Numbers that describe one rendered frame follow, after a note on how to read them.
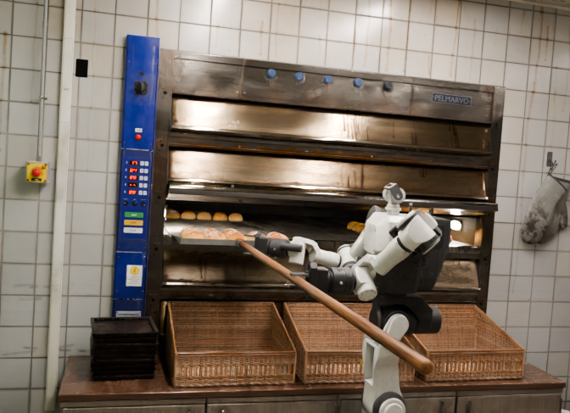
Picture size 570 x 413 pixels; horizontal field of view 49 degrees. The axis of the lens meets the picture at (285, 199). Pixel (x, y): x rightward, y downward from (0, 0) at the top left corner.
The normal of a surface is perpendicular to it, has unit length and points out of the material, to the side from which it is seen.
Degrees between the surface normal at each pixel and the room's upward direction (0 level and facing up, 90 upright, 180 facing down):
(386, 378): 90
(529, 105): 90
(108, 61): 90
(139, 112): 90
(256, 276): 70
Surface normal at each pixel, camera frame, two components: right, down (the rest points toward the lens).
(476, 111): 0.25, 0.07
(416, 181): 0.25, -0.28
